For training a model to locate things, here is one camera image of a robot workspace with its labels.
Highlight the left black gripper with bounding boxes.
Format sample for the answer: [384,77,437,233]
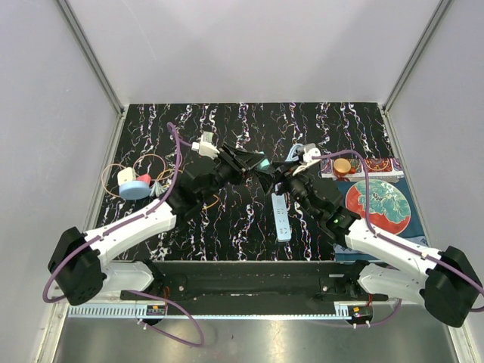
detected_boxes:
[199,143,266,204]

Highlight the green cube charger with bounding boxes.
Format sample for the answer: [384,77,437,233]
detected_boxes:
[258,159,271,172]

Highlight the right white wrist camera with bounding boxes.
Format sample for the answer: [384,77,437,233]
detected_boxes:
[294,143,321,174]

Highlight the blue placemat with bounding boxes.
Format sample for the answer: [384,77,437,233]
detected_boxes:
[337,178,428,246]

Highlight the red and green plate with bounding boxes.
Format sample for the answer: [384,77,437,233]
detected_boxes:
[345,179,411,235]

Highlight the round blue power strip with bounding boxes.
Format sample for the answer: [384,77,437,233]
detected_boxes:
[119,180,150,200]

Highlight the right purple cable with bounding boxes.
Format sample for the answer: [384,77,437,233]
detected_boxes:
[309,149,484,328]

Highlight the pink plug adapter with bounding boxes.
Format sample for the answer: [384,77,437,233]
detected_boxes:
[136,174,151,185]

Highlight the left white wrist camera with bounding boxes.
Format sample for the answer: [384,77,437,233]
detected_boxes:
[191,132,219,160]

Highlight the pink charging cable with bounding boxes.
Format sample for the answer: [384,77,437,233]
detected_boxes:
[101,152,167,197]

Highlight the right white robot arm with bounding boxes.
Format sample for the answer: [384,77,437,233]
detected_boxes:
[256,162,483,327]

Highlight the orange cup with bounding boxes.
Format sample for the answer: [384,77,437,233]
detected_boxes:
[333,158,352,178]

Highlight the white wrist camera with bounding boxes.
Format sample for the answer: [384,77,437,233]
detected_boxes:
[191,132,219,160]
[294,143,321,174]

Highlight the aluminium post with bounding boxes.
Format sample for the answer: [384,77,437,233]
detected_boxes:
[55,0,127,116]
[382,0,455,114]

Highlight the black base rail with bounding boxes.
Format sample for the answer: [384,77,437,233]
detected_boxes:
[73,259,436,303]

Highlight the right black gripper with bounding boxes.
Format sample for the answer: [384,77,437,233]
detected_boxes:
[253,160,321,221]

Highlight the white cube charger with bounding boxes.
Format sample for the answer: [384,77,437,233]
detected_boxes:
[116,167,137,186]

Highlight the left aluminium post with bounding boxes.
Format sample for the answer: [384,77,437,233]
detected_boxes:
[55,0,127,116]

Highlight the right aluminium post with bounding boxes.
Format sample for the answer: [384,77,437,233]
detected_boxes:
[382,0,455,114]

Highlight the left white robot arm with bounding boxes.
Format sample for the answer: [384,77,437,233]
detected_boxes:
[42,143,265,306]

